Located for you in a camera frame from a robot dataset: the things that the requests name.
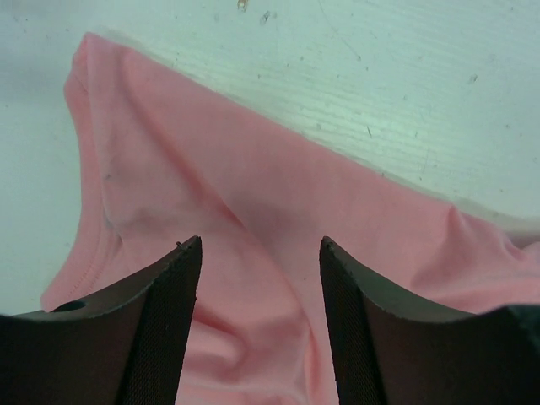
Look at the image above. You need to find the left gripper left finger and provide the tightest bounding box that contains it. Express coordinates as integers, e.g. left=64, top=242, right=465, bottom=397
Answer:
left=1, top=236, right=203, bottom=404

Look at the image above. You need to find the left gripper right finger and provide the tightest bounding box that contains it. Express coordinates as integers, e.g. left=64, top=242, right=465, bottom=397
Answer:
left=319, top=238, right=539, bottom=404

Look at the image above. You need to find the pink t shirt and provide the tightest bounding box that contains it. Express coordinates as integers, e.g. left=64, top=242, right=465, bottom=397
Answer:
left=41, top=33, right=539, bottom=404

